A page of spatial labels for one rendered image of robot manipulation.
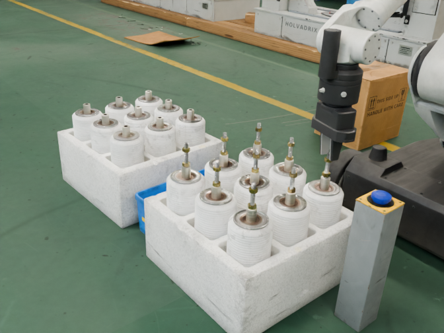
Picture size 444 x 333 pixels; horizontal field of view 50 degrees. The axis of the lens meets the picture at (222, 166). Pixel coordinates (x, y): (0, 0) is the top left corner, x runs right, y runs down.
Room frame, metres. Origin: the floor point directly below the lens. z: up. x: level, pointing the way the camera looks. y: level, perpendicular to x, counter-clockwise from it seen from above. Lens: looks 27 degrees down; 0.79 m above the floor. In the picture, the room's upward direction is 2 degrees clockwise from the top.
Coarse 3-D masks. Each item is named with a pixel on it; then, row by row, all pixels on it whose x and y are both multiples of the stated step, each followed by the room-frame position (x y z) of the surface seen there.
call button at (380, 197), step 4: (372, 192) 0.84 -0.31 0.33; (376, 192) 0.84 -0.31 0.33; (380, 192) 0.84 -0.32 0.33; (384, 192) 0.84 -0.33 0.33; (372, 196) 0.83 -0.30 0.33; (376, 196) 0.82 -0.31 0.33; (380, 196) 0.82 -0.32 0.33; (384, 196) 0.82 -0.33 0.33; (388, 196) 0.82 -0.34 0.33; (376, 200) 0.82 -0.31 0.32; (380, 200) 0.81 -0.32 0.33; (384, 200) 0.81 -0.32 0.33; (388, 200) 0.81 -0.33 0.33; (384, 204) 0.82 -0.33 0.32
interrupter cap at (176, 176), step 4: (172, 172) 1.03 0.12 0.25; (176, 172) 1.03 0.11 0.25; (180, 172) 1.04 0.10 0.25; (192, 172) 1.04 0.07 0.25; (196, 172) 1.04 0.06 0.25; (172, 176) 1.01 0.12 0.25; (176, 176) 1.01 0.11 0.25; (180, 176) 1.02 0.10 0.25; (192, 176) 1.02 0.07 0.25; (196, 176) 1.02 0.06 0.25; (200, 176) 1.02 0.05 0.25; (172, 180) 1.00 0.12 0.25; (176, 180) 0.99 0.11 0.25; (180, 180) 0.99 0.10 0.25; (184, 180) 0.99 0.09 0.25; (188, 180) 0.99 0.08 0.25; (192, 180) 1.00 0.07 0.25; (196, 180) 0.99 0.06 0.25
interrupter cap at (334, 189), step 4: (316, 180) 1.02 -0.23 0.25; (312, 184) 1.00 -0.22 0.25; (316, 184) 1.00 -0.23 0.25; (332, 184) 1.01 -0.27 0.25; (336, 184) 1.00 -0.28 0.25; (312, 188) 0.98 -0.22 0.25; (316, 188) 0.98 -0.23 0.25; (332, 188) 0.99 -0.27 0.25; (336, 188) 0.99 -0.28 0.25; (316, 192) 0.96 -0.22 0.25; (320, 192) 0.96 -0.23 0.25; (324, 192) 0.96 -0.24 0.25; (328, 192) 0.96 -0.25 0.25; (332, 192) 0.97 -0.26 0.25; (336, 192) 0.96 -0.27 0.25
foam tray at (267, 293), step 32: (160, 224) 0.97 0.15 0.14; (192, 224) 0.95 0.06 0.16; (160, 256) 0.97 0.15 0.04; (192, 256) 0.87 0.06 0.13; (224, 256) 0.80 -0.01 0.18; (288, 256) 0.81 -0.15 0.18; (320, 256) 0.88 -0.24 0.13; (192, 288) 0.86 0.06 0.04; (224, 288) 0.78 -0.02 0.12; (256, 288) 0.75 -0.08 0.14; (288, 288) 0.82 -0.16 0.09; (320, 288) 0.89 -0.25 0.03; (224, 320) 0.77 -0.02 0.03; (256, 320) 0.76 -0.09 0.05
